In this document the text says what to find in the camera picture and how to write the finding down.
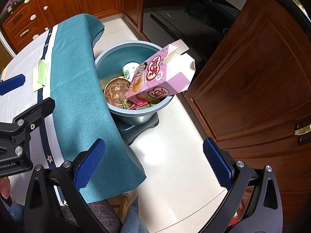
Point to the wooden kitchen drawer cabinet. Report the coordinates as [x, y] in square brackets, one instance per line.
[97, 0]

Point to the striped teal tablecloth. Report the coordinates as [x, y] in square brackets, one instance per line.
[73, 89]

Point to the white paper cup leaf print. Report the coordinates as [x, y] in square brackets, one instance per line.
[128, 70]

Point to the red snack packet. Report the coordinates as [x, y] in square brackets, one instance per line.
[139, 106]

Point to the blue denim cloth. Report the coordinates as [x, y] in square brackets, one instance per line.
[134, 219]

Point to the dark grey woven fabric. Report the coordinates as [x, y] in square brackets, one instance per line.
[102, 214]

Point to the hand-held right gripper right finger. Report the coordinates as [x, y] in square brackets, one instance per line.
[217, 162]

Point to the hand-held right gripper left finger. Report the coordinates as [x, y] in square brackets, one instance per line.
[90, 165]

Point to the black built-in oven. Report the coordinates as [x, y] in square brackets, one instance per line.
[182, 9]

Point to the green sticky notes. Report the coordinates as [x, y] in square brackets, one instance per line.
[36, 85]

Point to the pink cardboard box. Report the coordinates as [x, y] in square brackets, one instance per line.
[160, 77]

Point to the wooden panel cabinet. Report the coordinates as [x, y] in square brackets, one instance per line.
[255, 77]

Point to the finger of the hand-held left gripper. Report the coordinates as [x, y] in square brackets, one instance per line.
[36, 112]
[12, 83]

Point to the wooden table leg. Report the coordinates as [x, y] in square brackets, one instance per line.
[121, 206]

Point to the person's left hand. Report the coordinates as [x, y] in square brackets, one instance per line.
[4, 188]

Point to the blue trash bin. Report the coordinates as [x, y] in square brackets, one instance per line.
[121, 51]

